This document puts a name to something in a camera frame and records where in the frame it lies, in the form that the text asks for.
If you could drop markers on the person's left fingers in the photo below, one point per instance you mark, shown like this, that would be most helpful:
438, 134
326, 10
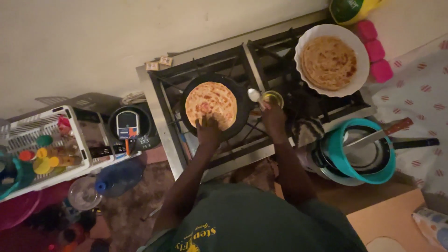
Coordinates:
206, 121

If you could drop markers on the white scalloped bowl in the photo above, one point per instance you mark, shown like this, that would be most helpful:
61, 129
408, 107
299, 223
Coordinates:
360, 77

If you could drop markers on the clear glass lid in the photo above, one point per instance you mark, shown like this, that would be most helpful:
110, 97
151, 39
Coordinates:
84, 194

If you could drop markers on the white plastic crate with bottles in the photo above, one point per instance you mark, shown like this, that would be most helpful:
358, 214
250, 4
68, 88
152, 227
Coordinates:
45, 147

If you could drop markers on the blue and white electronic device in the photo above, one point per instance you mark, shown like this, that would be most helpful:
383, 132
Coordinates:
127, 125

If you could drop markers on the pink plastic basin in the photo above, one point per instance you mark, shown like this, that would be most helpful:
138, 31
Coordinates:
17, 210

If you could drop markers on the person's green shirt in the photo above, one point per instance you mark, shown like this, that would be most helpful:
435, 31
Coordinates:
252, 220

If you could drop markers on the yellow and green container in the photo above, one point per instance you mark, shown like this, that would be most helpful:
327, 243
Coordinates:
350, 10

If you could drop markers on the steel gas stove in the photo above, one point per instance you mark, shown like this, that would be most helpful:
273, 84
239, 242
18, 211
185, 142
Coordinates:
245, 63

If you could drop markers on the teal plastic container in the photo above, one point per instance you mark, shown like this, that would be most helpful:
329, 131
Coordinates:
10, 175

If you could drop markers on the person's right fingers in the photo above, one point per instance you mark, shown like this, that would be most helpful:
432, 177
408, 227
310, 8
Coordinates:
268, 106

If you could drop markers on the person's right hand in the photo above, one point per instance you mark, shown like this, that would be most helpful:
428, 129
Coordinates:
273, 120

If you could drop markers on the white round board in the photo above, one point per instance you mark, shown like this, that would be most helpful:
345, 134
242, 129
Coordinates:
385, 245

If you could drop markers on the blue plastic water bottle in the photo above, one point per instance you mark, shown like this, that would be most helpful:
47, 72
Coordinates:
120, 176

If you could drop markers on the person's left hand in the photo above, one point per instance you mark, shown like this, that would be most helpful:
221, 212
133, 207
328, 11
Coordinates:
209, 134

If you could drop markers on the black and white striped cloth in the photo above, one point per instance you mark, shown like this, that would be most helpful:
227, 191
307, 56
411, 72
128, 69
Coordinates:
308, 131

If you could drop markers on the black round pot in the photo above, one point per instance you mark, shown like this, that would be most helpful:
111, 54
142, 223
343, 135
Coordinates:
145, 119

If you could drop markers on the pink plastic tray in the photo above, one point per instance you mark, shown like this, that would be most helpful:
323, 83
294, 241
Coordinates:
375, 50

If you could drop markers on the small matchbox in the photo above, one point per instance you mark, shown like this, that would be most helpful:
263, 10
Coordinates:
152, 65
166, 60

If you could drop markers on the teal plastic basin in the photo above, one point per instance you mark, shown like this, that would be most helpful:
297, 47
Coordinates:
334, 148

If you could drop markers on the brown cardboard sheet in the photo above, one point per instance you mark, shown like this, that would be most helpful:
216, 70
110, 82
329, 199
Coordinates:
388, 217

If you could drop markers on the stack of cooked flatbreads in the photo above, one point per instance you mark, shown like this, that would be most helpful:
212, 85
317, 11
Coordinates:
328, 62

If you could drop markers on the blue patterned cloth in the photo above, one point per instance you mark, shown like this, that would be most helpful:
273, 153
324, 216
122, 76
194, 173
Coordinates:
434, 225

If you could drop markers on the flatbread with brown spots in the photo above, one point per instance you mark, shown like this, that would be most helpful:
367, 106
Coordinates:
210, 103

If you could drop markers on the metal spoon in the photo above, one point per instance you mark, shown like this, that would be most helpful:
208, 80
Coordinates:
254, 95

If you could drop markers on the white cloth with red stripes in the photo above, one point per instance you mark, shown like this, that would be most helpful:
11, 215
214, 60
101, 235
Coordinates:
416, 105

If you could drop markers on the black frying pan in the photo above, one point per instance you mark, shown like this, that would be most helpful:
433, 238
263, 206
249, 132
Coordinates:
241, 105

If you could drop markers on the small glass oil bowl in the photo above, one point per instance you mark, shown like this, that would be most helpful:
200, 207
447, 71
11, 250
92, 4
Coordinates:
273, 98

